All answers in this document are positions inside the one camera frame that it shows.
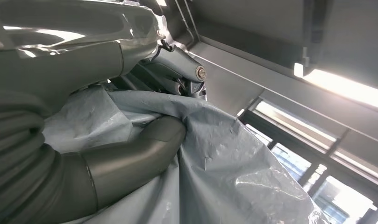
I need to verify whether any grey mailer bag red print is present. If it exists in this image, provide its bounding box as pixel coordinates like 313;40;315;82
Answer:
42;85;331;224

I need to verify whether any ceiling strip light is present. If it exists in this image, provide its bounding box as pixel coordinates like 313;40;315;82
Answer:
293;63;378;112

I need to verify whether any black window frame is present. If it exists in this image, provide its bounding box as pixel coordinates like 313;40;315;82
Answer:
238;96;378;224

